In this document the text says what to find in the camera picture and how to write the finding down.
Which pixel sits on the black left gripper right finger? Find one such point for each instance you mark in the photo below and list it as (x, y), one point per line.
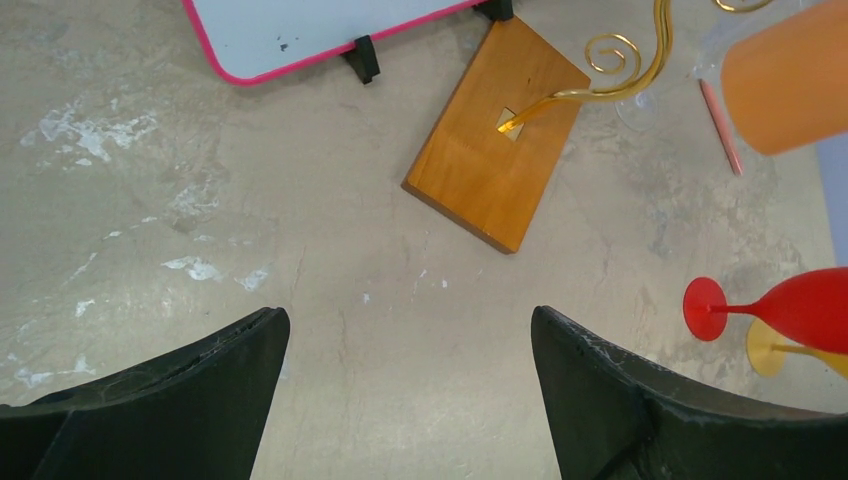
(613, 414)

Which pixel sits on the pink pencil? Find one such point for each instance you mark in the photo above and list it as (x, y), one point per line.
(722, 127)

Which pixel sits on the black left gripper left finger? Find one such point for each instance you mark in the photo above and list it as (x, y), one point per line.
(197, 412)

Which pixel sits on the pink framed whiteboard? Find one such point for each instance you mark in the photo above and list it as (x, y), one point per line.
(251, 42)

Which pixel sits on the orange plastic wine glass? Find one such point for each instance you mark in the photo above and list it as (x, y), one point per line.
(786, 86)

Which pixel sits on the red plastic wine glass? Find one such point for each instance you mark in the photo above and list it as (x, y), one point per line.
(809, 309)

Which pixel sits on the yellow plastic wine glass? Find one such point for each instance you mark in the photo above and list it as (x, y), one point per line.
(767, 350)

